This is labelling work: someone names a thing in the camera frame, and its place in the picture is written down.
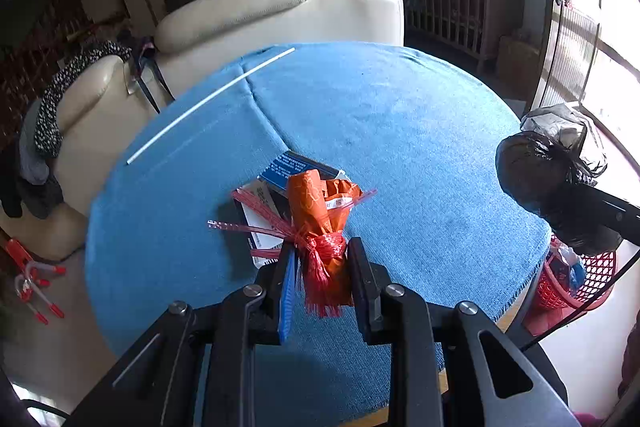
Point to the dark floral garment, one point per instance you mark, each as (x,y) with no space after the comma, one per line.
(55,107)

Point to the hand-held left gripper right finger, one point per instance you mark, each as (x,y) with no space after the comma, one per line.
(365,297)

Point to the orange packet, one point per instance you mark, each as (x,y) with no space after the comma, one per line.
(310,202)

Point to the grey plastic bag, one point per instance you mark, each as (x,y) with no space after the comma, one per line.
(555,122)

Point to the white leather sofa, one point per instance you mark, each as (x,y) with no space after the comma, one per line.
(280,17)

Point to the red mesh basket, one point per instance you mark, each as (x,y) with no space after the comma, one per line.
(600,272)

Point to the red grey toy frame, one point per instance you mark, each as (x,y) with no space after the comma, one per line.
(32,282)

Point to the grey blue garment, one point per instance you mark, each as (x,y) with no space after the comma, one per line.
(35,157)

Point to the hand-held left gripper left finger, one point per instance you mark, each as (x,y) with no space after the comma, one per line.
(288,302)

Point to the round table with blue cloth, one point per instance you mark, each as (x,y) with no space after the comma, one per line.
(400,132)

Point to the white medicine box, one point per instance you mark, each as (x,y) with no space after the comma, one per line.
(257,252)

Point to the thin white rod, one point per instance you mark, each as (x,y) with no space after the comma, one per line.
(245,77)

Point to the wooden staircase railing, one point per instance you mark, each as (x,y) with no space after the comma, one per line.
(30,67)

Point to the red mesh bag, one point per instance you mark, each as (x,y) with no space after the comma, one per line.
(325,277)

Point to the black plastic bag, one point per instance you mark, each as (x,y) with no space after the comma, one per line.
(530,172)

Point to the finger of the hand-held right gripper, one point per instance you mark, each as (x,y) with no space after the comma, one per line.
(615,213)

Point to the black jacket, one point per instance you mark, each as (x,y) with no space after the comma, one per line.
(30,197)

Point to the slatted baby crib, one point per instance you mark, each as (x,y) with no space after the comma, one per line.
(450,7)

